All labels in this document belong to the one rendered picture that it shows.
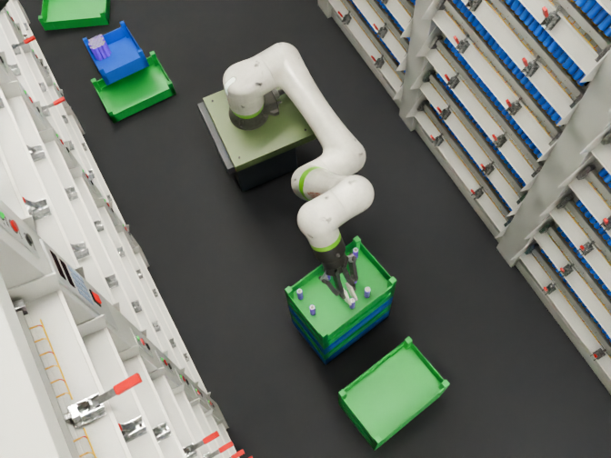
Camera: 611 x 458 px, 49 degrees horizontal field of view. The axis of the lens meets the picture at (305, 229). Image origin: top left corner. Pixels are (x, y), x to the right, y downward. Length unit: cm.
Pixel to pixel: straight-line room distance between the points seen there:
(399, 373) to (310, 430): 38
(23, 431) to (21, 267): 29
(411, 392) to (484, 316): 46
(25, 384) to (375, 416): 171
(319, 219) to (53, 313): 98
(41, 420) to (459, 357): 200
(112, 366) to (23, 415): 48
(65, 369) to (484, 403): 180
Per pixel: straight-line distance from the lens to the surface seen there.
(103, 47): 319
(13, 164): 136
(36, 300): 100
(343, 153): 227
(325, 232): 182
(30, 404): 68
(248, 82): 231
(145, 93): 309
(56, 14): 351
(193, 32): 324
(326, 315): 219
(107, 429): 93
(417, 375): 232
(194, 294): 261
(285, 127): 249
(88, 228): 172
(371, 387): 230
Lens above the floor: 243
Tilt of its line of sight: 66 degrees down
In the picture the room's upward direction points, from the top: 7 degrees counter-clockwise
